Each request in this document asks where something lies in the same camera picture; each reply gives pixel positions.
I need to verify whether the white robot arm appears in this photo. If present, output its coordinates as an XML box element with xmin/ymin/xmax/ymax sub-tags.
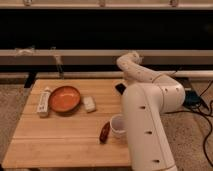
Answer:
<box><xmin>116</xmin><ymin>52</ymin><xmax>185</xmax><ymax>171</ymax></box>

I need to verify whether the black phone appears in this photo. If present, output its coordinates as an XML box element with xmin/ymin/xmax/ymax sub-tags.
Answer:
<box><xmin>115</xmin><ymin>83</ymin><xmax>126</xmax><ymax>94</ymax></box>

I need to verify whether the black cable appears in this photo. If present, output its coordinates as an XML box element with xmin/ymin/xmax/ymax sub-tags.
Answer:
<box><xmin>164</xmin><ymin>79</ymin><xmax>213</xmax><ymax>168</ymax></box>

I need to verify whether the orange bowl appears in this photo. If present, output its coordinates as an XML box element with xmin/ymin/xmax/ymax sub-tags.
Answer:
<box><xmin>48</xmin><ymin>86</ymin><xmax>81</xmax><ymax>113</ymax></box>

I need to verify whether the grey metal rail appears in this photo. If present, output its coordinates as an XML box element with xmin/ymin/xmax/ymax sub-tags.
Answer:
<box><xmin>0</xmin><ymin>50</ymin><xmax>213</xmax><ymax>65</ymax></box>

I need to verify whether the white paper cup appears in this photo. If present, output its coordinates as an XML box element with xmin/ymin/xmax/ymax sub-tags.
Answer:
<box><xmin>110</xmin><ymin>114</ymin><xmax>126</xmax><ymax>138</ymax></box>

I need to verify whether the blue power box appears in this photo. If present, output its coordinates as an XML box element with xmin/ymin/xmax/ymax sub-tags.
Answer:
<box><xmin>183</xmin><ymin>91</ymin><xmax>200</xmax><ymax>106</ymax></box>

